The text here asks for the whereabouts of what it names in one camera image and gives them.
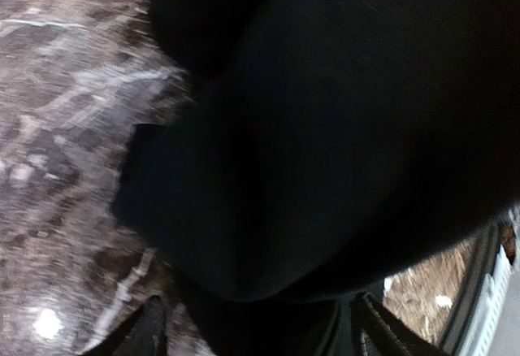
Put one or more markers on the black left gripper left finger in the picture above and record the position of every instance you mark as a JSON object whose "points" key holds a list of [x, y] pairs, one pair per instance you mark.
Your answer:
{"points": [[143, 333]]}

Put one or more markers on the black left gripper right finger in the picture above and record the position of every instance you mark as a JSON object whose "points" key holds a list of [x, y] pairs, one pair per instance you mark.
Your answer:
{"points": [[380, 332]]}

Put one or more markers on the black t-shirt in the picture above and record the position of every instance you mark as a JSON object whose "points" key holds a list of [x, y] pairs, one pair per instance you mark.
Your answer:
{"points": [[336, 143]]}

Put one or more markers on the white slotted cable duct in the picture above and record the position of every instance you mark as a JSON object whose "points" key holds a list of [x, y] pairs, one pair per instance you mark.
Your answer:
{"points": [[490, 301]]}

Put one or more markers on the black aluminium front rail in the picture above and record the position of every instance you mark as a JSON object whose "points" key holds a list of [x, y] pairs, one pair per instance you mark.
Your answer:
{"points": [[467, 314]]}

